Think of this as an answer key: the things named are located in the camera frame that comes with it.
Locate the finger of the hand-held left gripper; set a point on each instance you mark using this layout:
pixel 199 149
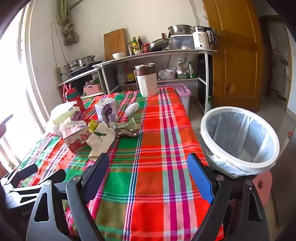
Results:
pixel 53 176
pixel 25 172

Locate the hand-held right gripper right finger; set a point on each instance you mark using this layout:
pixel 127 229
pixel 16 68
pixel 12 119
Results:
pixel 201 176

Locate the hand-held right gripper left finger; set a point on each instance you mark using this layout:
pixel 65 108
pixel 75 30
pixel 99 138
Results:
pixel 97 178

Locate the cream paper with leaf print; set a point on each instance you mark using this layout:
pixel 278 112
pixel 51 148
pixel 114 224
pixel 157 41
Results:
pixel 100 141

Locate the white rimmed trash bin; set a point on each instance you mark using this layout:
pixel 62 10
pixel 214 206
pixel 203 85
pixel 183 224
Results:
pixel 240 162

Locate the red and white carton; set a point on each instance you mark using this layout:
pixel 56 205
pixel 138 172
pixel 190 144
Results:
pixel 77 138

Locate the yellow green snack wrapper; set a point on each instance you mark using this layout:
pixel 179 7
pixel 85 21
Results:
pixel 92 126

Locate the brown snack wrapper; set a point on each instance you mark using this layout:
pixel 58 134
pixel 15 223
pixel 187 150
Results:
pixel 126 133

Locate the clear plastic bin liner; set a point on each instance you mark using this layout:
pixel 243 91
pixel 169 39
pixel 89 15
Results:
pixel 238 132

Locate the green patterned wrapper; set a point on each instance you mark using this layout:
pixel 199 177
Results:
pixel 129 125

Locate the small purple packet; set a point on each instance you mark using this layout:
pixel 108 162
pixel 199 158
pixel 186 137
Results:
pixel 77 115

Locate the purple and white carton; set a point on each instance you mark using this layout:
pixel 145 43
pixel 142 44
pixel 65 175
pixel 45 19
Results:
pixel 107 112

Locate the white tissue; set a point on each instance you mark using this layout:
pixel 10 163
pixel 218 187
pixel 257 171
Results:
pixel 132 109

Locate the plaid tablecloth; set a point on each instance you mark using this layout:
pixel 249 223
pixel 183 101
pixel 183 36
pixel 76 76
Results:
pixel 150 150

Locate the soft tissue pack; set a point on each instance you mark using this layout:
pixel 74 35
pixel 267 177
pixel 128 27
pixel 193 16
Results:
pixel 59 118

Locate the pink plastic stool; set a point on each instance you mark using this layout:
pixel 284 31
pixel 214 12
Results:
pixel 266 190

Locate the red water bottle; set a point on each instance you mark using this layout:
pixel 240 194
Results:
pixel 74 98

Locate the pink lidded storage box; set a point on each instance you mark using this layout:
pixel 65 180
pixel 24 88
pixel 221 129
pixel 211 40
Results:
pixel 182 92

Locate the pink basket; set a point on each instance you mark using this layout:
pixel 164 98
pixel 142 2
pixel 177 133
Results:
pixel 92 89

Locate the bright window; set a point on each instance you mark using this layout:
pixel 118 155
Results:
pixel 13 81

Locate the grey metal shelf rack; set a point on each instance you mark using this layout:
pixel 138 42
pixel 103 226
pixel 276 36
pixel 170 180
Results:
pixel 206 81

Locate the white power strip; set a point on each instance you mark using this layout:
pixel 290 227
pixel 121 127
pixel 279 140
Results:
pixel 59 75

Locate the low grey shelf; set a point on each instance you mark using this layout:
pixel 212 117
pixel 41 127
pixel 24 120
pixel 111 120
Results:
pixel 78 77

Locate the translucent plastic jug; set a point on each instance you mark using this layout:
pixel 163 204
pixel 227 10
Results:
pixel 120 77

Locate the white and brown tumbler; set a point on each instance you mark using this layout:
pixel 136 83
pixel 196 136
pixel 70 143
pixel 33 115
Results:
pixel 146 85

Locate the green packet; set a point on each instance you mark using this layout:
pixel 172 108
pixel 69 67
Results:
pixel 192 70

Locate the white plastic tub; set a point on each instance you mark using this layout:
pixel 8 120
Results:
pixel 170 73

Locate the clear plastic bag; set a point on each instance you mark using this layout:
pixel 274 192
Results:
pixel 161 74

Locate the red yellow oil bottle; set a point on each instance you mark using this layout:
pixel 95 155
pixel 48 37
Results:
pixel 130 74

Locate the white green food bag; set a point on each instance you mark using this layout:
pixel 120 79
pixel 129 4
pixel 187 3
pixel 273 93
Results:
pixel 182 68

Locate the wooden door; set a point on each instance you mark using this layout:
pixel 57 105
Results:
pixel 233 58

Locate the white bowl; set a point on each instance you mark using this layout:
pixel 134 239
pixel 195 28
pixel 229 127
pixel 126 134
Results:
pixel 118 55

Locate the small pale sauce bottle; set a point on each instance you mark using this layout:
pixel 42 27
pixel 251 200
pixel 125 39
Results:
pixel 129 48

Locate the clear plastic container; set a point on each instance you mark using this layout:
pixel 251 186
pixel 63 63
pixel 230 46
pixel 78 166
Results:
pixel 181 42

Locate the wooden cutting board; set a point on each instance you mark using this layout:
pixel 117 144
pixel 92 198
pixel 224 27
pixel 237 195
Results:
pixel 114 44

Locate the wok with lid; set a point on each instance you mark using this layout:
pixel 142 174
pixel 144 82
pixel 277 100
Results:
pixel 158 45

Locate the green yellow label bottle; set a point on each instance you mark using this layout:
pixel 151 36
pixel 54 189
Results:
pixel 134 45

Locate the white electric kettle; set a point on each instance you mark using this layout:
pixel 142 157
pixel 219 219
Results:
pixel 202 38

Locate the red jar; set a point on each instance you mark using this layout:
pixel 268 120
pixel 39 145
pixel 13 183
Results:
pixel 146 48

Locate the dark sauce bottle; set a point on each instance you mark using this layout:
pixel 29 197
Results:
pixel 140 43

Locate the hanging green cloth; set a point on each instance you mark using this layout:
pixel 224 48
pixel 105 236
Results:
pixel 68 30

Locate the steel mixing bowl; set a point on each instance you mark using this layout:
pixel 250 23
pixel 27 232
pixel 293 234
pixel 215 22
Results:
pixel 180 29

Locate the brown door frame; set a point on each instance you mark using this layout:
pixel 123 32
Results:
pixel 264 58

